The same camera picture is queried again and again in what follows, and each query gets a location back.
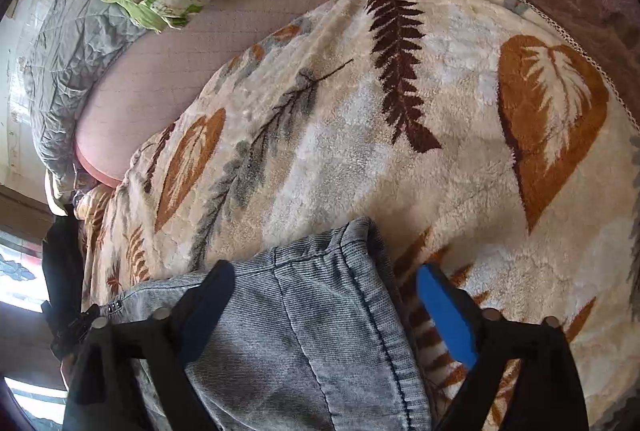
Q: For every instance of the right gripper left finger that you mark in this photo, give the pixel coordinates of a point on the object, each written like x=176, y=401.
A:
x=105, y=393

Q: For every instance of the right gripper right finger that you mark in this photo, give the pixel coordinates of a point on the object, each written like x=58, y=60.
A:
x=547, y=392

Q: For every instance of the blue denim pants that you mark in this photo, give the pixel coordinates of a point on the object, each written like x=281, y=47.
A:
x=313, y=339

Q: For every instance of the black garment on blanket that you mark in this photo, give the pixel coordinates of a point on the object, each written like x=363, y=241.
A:
x=63, y=270

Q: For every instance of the cream leaf-pattern plush blanket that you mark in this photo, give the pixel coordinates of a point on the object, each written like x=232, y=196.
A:
x=476, y=134

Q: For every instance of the grey quilted pillow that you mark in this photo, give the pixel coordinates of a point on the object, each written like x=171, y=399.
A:
x=78, y=41

